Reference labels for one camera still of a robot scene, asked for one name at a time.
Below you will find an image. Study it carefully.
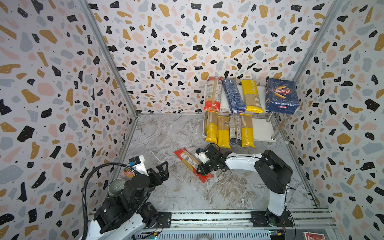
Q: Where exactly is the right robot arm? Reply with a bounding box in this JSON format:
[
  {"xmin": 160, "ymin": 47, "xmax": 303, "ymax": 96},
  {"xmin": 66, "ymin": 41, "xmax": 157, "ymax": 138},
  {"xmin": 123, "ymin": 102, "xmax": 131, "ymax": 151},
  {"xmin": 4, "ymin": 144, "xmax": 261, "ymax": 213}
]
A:
[{"xmin": 195, "ymin": 144, "xmax": 294, "ymax": 228}]

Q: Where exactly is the blue Barilla pasta box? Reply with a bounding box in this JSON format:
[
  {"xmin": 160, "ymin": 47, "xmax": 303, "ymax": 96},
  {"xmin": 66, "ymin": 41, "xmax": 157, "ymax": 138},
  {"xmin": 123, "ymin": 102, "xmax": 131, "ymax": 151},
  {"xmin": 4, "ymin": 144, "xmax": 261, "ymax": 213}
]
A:
[{"xmin": 265, "ymin": 78, "xmax": 300, "ymax": 115}]

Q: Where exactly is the grey ribbed bowl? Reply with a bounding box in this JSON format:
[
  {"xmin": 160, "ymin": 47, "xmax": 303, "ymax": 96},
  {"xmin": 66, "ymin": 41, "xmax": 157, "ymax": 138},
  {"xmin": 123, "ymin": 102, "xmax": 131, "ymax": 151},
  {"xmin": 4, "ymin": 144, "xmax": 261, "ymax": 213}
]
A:
[{"xmin": 108, "ymin": 178, "xmax": 126, "ymax": 196}]

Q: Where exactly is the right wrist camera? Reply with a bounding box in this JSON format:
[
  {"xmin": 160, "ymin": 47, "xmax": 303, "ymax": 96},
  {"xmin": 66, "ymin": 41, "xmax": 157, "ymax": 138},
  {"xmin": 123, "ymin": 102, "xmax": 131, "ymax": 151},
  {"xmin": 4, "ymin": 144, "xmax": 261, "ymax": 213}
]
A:
[{"xmin": 195, "ymin": 148, "xmax": 210, "ymax": 164}]

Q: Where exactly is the yellow pasta bag with barcode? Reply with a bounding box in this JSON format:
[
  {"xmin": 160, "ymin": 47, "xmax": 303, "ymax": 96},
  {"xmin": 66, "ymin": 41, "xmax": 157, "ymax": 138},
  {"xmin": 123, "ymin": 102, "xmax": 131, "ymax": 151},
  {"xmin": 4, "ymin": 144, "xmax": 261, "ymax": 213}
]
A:
[{"xmin": 241, "ymin": 114, "xmax": 255, "ymax": 148}]

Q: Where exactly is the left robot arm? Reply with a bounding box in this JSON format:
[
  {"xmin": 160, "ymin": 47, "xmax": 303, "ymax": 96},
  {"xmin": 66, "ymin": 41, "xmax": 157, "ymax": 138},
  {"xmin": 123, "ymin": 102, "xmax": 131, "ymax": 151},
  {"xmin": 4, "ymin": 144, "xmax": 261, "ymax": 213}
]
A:
[{"xmin": 81, "ymin": 156, "xmax": 169, "ymax": 240}]

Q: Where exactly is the yellow Pastatime spaghetti bag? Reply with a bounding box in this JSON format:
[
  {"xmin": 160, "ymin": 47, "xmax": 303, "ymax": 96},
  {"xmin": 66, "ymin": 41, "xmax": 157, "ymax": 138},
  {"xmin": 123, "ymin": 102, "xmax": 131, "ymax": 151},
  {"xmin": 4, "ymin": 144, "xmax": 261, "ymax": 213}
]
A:
[{"xmin": 241, "ymin": 80, "xmax": 263, "ymax": 114}]

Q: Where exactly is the red card box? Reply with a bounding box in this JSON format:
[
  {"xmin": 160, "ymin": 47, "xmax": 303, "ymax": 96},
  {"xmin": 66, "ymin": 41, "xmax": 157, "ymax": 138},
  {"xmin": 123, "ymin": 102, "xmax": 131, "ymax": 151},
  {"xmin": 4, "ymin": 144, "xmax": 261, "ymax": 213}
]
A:
[{"xmin": 303, "ymin": 232, "xmax": 326, "ymax": 240}]

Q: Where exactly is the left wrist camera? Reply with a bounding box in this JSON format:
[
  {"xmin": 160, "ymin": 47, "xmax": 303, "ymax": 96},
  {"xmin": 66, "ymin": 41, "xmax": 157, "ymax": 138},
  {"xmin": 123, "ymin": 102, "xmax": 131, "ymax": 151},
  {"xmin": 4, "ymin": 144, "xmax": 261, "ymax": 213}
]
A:
[{"xmin": 129, "ymin": 155, "xmax": 148, "ymax": 176}]

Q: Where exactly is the red clear spaghetti bag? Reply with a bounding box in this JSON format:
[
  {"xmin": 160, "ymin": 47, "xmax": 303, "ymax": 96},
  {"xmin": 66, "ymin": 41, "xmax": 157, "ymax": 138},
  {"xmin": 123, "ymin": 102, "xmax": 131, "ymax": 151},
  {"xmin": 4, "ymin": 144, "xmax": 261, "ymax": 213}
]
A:
[{"xmin": 204, "ymin": 77, "xmax": 223, "ymax": 113}]

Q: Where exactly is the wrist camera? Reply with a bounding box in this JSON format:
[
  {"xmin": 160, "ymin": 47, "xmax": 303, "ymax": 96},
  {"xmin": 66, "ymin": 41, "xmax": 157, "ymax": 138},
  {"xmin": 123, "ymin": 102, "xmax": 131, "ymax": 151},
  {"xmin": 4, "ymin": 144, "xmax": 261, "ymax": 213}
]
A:
[
  {"xmin": 195, "ymin": 148, "xmax": 210, "ymax": 164},
  {"xmin": 129, "ymin": 155, "xmax": 148, "ymax": 176}
]

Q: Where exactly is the blue spaghetti box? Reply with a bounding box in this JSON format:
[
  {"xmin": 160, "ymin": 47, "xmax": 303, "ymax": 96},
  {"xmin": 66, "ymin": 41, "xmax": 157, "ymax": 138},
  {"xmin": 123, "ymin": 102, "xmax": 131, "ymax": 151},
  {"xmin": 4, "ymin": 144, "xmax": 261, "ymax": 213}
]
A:
[{"xmin": 221, "ymin": 79, "xmax": 246, "ymax": 114}]

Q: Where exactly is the small red pasta bag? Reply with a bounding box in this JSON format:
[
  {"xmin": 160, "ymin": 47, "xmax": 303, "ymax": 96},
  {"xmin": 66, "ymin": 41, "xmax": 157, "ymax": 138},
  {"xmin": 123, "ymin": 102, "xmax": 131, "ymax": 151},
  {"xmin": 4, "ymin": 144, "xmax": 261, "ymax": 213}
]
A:
[{"xmin": 174, "ymin": 148, "xmax": 214, "ymax": 183}]

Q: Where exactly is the pink flower toy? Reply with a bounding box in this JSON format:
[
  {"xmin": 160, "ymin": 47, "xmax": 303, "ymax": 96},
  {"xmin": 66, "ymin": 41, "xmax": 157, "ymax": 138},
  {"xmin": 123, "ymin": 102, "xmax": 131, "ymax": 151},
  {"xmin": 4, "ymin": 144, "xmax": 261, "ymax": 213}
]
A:
[{"xmin": 122, "ymin": 168, "xmax": 136, "ymax": 178}]

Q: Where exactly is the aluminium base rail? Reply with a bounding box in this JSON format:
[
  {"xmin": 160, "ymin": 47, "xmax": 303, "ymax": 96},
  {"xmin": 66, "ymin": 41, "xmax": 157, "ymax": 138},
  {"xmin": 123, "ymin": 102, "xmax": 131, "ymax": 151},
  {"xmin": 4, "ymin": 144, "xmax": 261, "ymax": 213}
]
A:
[{"xmin": 86, "ymin": 209, "xmax": 334, "ymax": 240}]

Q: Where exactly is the white two-tier metal shelf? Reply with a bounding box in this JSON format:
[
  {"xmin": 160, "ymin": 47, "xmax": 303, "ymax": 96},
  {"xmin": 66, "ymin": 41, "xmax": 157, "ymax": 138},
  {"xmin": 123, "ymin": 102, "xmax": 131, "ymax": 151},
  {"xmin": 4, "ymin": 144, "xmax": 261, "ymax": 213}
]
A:
[{"xmin": 203, "ymin": 86, "xmax": 289, "ymax": 142}]

